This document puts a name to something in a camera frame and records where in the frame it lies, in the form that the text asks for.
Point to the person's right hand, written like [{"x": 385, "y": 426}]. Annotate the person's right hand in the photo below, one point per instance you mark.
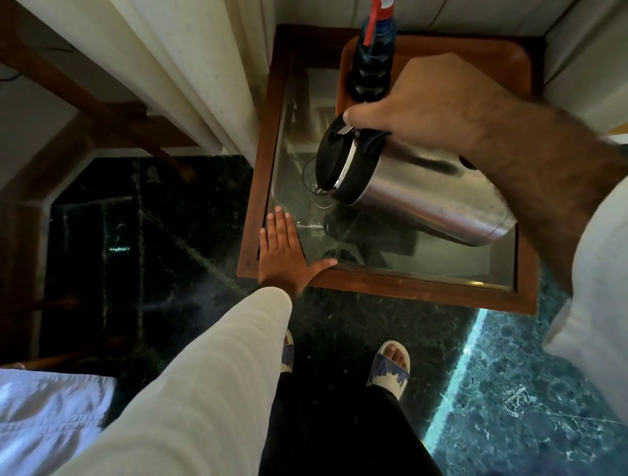
[{"x": 431, "y": 103}]

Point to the person's left hand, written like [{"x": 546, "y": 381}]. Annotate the person's left hand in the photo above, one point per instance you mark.
[{"x": 282, "y": 262}]

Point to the person's left middle finger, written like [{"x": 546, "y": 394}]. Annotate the person's left middle finger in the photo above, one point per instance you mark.
[{"x": 280, "y": 225}]

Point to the person's right fingers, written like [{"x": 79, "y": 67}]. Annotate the person's right fingers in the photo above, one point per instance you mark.
[{"x": 365, "y": 117}]

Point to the person's left thumb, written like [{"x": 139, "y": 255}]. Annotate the person's left thumb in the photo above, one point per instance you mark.
[{"x": 320, "y": 268}]

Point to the person's left little finger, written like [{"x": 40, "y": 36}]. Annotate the person's left little finger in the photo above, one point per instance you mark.
[{"x": 263, "y": 239}]

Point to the stainless steel kettle black lid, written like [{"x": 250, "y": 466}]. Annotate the stainless steel kettle black lid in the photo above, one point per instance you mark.
[{"x": 417, "y": 191}]

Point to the person's right forearm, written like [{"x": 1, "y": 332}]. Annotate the person's right forearm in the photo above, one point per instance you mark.
[{"x": 554, "y": 181}]

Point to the person's left forearm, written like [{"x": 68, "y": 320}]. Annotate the person's left forearm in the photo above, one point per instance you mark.
[{"x": 196, "y": 392}]

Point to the clear drinking glass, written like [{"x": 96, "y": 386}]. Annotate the clear drinking glass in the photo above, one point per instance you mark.
[{"x": 314, "y": 179}]

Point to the blue bottle with red label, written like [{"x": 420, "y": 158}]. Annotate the blue bottle with red label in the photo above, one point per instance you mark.
[{"x": 372, "y": 54}]

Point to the wooden side table glass top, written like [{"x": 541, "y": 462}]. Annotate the wooden side table glass top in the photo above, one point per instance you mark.
[{"x": 392, "y": 289}]

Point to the person's left white blue sandal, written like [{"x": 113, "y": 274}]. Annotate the person's left white blue sandal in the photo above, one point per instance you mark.
[{"x": 287, "y": 354}]

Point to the person's white blue sandal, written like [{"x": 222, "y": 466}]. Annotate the person's white blue sandal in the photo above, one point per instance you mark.
[
  {"x": 287, "y": 354},
  {"x": 390, "y": 375}
]

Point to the person's right white blue sandal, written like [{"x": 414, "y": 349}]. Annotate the person's right white blue sandal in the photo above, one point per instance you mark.
[{"x": 390, "y": 375}]

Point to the brown wooden tray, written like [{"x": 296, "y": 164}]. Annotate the brown wooden tray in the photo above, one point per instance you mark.
[{"x": 490, "y": 54}]

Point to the person's black trousers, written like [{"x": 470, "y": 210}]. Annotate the person's black trousers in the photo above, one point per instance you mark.
[{"x": 338, "y": 431}]

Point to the white curtain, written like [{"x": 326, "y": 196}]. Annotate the white curtain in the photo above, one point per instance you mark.
[
  {"x": 584, "y": 54},
  {"x": 186, "y": 63}
]

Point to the white fabric cloth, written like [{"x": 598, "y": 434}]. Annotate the white fabric cloth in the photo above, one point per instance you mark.
[{"x": 44, "y": 421}]

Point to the brown wooden chair frame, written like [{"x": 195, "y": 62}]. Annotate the brown wooden chair frame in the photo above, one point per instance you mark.
[{"x": 98, "y": 117}]

